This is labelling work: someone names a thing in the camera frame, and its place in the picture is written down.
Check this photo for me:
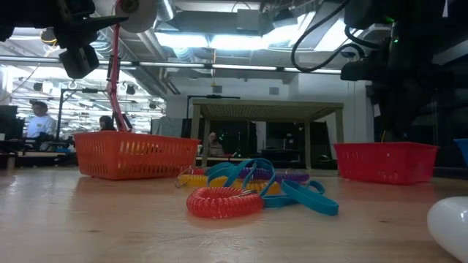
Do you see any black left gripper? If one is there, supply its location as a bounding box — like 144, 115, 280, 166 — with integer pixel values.
50, 0, 129, 80

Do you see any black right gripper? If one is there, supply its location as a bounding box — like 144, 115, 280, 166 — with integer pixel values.
376, 69, 458, 143

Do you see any blue plastic basket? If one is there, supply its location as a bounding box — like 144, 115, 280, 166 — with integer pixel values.
453, 137, 468, 167

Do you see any red plastic basket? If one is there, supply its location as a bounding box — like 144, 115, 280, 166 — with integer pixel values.
333, 141, 439, 186

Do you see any purple coil wristband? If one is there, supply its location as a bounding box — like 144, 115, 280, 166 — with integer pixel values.
239, 167, 279, 182
276, 171, 311, 183

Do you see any orange plastic basket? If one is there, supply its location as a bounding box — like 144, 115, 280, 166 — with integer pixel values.
72, 130, 200, 180

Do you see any teal rubber band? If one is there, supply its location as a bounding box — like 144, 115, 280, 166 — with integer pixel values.
206, 158, 277, 198
280, 178, 340, 216
261, 180, 326, 209

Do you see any yellow coil wristband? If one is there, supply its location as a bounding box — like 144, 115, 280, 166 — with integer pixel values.
175, 167, 222, 189
210, 177, 282, 195

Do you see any red coil wristband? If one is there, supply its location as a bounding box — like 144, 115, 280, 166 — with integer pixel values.
186, 186, 265, 219

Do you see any red desk lamp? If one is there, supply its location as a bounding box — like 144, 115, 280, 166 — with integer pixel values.
107, 0, 159, 133

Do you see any person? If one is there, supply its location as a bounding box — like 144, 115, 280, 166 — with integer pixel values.
199, 131, 225, 158
98, 115, 117, 132
24, 101, 58, 151

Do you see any white earbuds case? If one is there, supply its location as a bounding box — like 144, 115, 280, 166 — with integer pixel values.
426, 196, 468, 263

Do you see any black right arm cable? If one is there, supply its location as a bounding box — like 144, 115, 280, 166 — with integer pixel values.
290, 0, 366, 73

